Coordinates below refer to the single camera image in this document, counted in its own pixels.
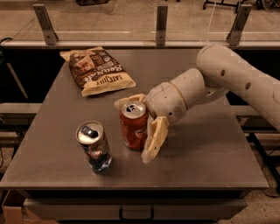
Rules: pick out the left metal bracket post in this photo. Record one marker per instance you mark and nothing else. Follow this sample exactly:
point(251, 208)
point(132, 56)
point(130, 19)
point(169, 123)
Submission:
point(49, 34)

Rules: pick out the brown chip bag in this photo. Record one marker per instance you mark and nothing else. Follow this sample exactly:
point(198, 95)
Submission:
point(96, 71)

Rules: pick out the right metal bracket post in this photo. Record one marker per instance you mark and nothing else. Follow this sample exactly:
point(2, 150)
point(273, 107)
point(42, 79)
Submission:
point(242, 15)

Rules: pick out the middle metal bracket post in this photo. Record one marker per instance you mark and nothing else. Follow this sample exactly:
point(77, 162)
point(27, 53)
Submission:
point(162, 13)

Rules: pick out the metal rail beam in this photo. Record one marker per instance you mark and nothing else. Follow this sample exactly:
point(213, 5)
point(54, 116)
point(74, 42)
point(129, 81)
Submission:
point(62, 44)

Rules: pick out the grey drawer with black handle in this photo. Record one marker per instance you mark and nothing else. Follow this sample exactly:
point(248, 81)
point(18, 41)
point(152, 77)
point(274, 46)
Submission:
point(135, 209)

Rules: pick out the redbull can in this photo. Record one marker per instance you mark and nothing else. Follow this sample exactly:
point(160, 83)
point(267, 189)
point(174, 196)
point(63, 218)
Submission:
point(92, 138)

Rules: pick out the cardboard box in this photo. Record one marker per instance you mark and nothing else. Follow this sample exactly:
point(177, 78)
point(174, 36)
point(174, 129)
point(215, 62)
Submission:
point(14, 211)

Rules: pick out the red coke can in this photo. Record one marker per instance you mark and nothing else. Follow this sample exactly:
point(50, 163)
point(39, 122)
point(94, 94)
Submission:
point(133, 119)

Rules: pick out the metal bracket post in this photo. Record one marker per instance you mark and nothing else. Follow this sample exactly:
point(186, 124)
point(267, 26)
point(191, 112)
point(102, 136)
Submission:
point(162, 13)
point(242, 15)
point(49, 34)

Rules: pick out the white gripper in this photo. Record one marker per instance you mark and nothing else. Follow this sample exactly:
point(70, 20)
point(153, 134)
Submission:
point(164, 101)

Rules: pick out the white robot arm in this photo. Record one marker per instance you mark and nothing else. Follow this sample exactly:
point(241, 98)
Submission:
point(218, 70)

